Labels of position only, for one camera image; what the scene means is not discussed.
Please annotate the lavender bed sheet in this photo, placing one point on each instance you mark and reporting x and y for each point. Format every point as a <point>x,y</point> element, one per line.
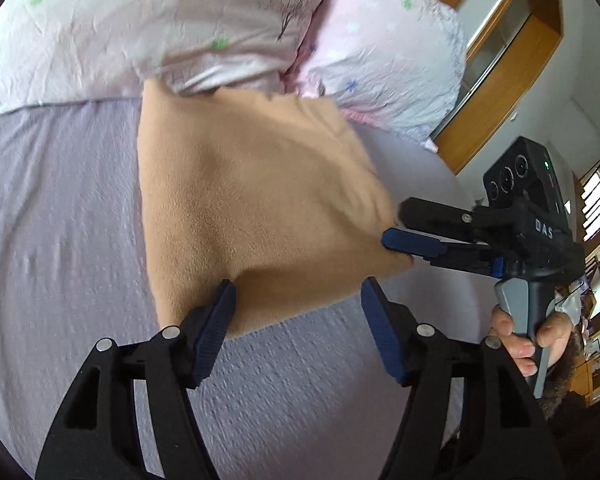
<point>80,270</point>

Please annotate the window with bars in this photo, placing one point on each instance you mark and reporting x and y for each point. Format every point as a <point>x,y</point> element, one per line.
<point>594,205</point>

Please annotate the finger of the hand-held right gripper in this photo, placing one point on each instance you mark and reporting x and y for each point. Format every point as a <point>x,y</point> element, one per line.
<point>410,242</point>
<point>430,212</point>

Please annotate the white floral pillow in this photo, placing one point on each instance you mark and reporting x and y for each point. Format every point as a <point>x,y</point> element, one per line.
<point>160,25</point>

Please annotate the wooden wardrobe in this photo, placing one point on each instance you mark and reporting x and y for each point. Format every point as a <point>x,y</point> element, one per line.
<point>500,55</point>

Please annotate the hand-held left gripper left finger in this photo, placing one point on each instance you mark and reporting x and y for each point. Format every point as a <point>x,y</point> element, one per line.
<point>214,325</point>

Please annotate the person's right forearm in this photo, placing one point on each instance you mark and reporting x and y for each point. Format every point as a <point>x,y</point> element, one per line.
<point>575,400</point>

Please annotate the pink floral pillow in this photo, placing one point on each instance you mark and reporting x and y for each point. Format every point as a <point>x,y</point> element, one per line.
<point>380,55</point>

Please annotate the person's right hand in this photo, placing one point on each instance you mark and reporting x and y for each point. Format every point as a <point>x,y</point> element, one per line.
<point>517,345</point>

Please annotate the tan fleece garment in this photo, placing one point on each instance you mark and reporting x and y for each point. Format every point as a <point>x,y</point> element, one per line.
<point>260,200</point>

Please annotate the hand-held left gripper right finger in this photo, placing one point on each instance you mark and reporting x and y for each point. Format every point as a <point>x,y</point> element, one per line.
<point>380,325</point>

